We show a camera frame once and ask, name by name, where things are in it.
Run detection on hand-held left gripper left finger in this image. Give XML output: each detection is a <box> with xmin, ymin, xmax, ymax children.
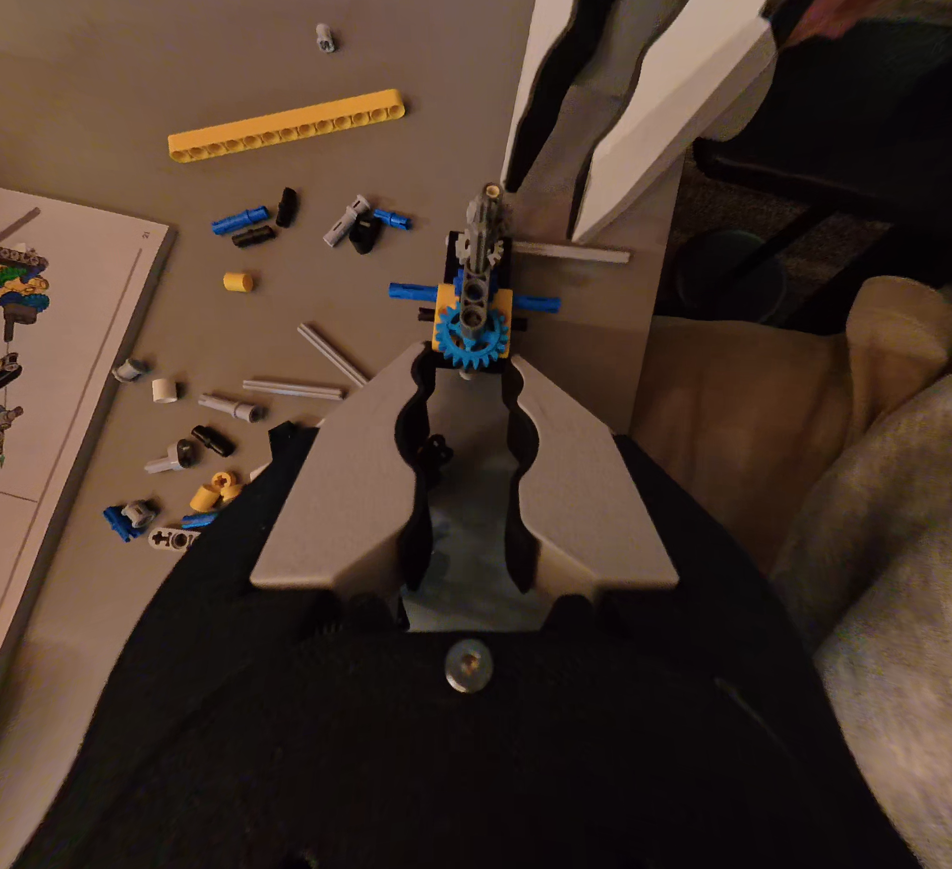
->
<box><xmin>250</xmin><ymin>342</ymin><xmax>440</xmax><ymax>595</ymax></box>

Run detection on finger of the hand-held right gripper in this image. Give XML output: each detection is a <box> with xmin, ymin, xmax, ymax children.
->
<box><xmin>500</xmin><ymin>0</ymin><xmax>681</xmax><ymax>193</ymax></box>
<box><xmin>567</xmin><ymin>0</ymin><xmax>823</xmax><ymax>245</ymax></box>

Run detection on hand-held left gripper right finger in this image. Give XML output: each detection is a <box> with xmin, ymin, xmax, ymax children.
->
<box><xmin>504</xmin><ymin>354</ymin><xmax>680</xmax><ymax>598</ymax></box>

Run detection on lego assembly with blue gear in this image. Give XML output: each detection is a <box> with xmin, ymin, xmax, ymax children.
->
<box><xmin>388</xmin><ymin>185</ymin><xmax>562</xmax><ymax>382</ymax></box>

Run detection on grey lego axle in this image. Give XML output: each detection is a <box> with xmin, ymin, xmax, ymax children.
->
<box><xmin>297</xmin><ymin>322</ymin><xmax>370</xmax><ymax>388</ymax></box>
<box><xmin>242</xmin><ymin>378</ymin><xmax>347</xmax><ymax>401</ymax></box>
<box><xmin>513</xmin><ymin>242</ymin><xmax>632</xmax><ymax>265</ymax></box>

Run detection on long grey lego pin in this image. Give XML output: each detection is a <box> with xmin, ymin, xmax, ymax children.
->
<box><xmin>197</xmin><ymin>393</ymin><xmax>267</xmax><ymax>424</ymax></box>

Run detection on grey and black lego connector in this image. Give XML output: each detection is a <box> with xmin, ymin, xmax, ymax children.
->
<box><xmin>143</xmin><ymin>439</ymin><xmax>199</xmax><ymax>476</ymax></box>

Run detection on blue lego connector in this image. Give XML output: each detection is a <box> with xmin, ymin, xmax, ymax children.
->
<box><xmin>103</xmin><ymin>504</ymin><xmax>146</xmax><ymax>543</ymax></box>

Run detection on grey lego axle pin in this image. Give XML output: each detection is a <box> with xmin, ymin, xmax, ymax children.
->
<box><xmin>323</xmin><ymin>195</ymin><xmax>370</xmax><ymax>248</ymax></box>

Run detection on long yellow lego beam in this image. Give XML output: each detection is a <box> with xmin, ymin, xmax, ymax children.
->
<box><xmin>167</xmin><ymin>89</ymin><xmax>406</xmax><ymax>163</ymax></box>

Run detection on long blue lego pin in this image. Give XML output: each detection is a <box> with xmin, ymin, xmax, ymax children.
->
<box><xmin>210</xmin><ymin>206</ymin><xmax>270</xmax><ymax>236</ymax></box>

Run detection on lego instruction booklet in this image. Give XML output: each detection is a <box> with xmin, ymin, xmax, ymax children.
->
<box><xmin>0</xmin><ymin>188</ymin><xmax>178</xmax><ymax>669</ymax></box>

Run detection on beige blanket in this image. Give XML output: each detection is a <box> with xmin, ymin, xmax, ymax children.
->
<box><xmin>628</xmin><ymin>276</ymin><xmax>952</xmax><ymax>576</ymax></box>

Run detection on dark round bin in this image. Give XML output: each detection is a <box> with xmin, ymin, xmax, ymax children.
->
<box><xmin>673</xmin><ymin>229</ymin><xmax>789</xmax><ymax>323</ymax></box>

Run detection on grey fleece blanket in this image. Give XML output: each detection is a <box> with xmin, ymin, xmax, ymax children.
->
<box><xmin>770</xmin><ymin>374</ymin><xmax>952</xmax><ymax>869</ymax></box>

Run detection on black furniture frame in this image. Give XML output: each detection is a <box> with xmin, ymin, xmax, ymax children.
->
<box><xmin>692</xmin><ymin>136</ymin><xmax>952</xmax><ymax>290</ymax></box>

